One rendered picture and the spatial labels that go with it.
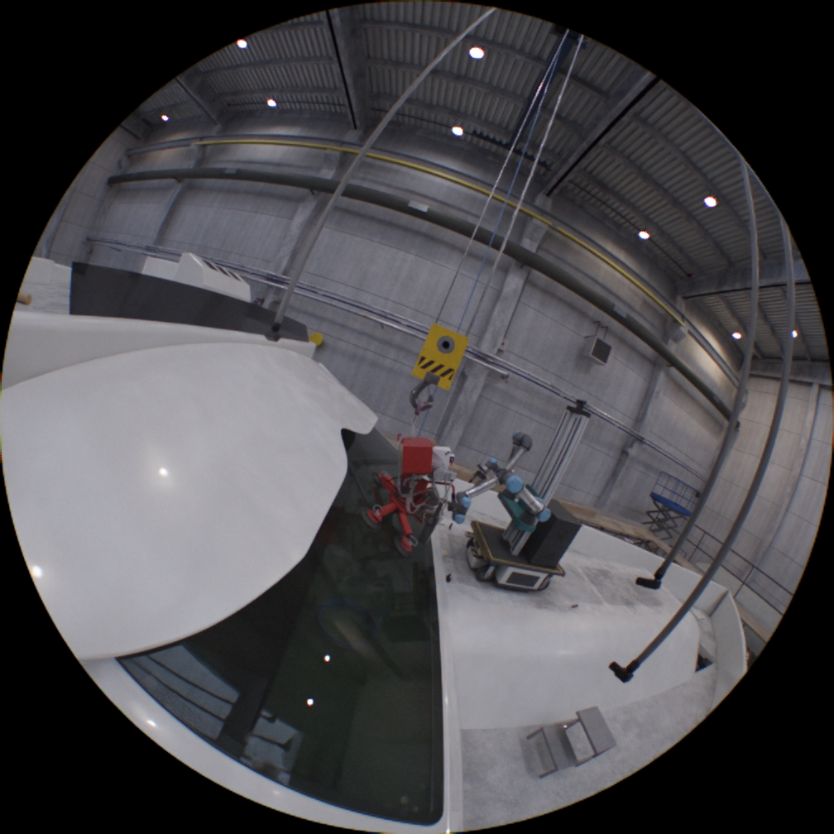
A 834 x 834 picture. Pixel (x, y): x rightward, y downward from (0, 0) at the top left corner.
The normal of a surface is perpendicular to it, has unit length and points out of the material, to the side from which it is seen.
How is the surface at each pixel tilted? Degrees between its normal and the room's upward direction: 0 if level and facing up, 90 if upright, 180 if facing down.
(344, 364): 90
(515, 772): 0
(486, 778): 0
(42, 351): 90
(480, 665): 49
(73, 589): 22
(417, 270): 90
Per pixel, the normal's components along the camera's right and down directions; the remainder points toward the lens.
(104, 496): 0.65, -0.71
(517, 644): 0.34, -0.68
